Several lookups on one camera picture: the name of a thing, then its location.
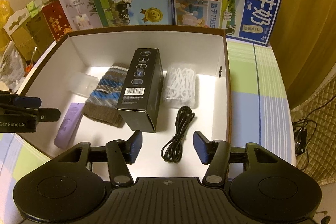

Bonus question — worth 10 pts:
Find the purple cream tube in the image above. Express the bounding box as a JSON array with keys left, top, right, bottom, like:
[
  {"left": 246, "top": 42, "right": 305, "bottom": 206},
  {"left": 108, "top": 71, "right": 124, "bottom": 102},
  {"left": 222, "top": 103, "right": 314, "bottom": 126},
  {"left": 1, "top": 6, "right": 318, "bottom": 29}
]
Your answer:
[{"left": 54, "top": 102, "right": 84, "bottom": 149}]

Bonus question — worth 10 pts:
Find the black product box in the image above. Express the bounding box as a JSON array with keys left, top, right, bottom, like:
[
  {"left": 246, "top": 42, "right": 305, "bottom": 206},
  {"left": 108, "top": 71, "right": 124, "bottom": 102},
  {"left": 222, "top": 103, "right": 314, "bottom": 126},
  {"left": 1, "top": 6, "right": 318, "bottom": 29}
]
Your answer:
[{"left": 116, "top": 48, "right": 163, "bottom": 133}]

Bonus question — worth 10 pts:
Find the striped knitted sock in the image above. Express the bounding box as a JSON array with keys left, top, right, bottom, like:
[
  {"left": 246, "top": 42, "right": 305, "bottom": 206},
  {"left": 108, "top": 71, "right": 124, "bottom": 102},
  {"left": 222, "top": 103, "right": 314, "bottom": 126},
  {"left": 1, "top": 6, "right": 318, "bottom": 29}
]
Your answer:
[{"left": 82, "top": 63, "right": 129, "bottom": 128}]

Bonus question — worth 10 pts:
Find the clear dental floss box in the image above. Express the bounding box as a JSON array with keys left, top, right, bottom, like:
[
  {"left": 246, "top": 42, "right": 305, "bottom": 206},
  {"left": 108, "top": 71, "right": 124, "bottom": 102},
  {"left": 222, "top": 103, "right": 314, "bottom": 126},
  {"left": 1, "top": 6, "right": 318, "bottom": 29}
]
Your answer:
[{"left": 162, "top": 63, "right": 196, "bottom": 108}]

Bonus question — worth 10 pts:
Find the clear plastic case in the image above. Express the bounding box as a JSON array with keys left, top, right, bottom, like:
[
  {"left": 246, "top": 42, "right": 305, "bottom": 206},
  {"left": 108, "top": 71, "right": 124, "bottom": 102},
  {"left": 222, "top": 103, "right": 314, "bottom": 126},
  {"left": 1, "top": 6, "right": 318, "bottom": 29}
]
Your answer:
[{"left": 68, "top": 72, "right": 99, "bottom": 98}]

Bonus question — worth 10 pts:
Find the checkered tablecloth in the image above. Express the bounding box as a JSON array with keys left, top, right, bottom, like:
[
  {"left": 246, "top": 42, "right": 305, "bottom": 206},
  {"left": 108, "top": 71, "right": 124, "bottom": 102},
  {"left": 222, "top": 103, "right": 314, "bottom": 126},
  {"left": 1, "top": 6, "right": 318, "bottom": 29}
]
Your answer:
[{"left": 0, "top": 37, "right": 296, "bottom": 188}]

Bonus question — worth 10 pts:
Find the brown cardboard boxes stack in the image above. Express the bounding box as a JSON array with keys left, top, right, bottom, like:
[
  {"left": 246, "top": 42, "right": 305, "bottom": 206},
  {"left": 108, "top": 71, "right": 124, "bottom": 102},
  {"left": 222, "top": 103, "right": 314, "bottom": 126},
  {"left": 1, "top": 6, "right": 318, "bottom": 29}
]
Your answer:
[{"left": 4, "top": 0, "right": 54, "bottom": 62}]

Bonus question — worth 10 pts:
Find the brown cardboard storage box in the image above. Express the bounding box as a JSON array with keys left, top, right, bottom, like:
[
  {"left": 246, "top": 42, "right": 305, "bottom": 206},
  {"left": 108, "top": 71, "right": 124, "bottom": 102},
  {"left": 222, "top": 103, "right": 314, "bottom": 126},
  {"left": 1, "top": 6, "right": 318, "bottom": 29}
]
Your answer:
[{"left": 19, "top": 25, "right": 231, "bottom": 178}]

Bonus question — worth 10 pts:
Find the red gift box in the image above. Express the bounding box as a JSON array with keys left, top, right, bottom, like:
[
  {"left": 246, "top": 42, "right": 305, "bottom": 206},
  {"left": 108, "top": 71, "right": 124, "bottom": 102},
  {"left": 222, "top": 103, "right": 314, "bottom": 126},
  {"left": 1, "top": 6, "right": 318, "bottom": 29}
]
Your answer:
[{"left": 42, "top": 0, "right": 72, "bottom": 42}]

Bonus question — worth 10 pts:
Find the yellow plastic bag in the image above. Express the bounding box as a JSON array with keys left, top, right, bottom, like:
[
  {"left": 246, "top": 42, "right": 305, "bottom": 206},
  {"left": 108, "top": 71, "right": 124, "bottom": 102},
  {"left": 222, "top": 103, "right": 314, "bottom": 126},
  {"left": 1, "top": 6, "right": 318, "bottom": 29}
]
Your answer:
[{"left": 0, "top": 0, "right": 14, "bottom": 55}]

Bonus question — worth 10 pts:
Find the quilted brown chair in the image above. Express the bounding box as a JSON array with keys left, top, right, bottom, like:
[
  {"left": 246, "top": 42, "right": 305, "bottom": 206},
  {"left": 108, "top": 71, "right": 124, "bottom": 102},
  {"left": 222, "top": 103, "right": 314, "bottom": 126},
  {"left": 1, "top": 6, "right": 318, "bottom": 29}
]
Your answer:
[{"left": 291, "top": 77, "right": 335, "bottom": 185}]

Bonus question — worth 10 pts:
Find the white humidifier box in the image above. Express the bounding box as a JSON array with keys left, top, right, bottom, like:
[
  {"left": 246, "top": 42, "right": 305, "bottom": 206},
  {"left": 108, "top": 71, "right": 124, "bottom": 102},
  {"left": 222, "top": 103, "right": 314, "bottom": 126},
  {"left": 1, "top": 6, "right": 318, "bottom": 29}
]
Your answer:
[{"left": 59, "top": 0, "right": 102, "bottom": 31}]

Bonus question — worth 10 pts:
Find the black power cable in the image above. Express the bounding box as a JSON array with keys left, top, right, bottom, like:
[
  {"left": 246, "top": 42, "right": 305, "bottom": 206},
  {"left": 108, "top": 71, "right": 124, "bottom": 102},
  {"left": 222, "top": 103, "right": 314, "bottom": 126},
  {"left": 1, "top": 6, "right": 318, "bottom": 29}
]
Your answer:
[{"left": 292, "top": 101, "right": 336, "bottom": 159}]

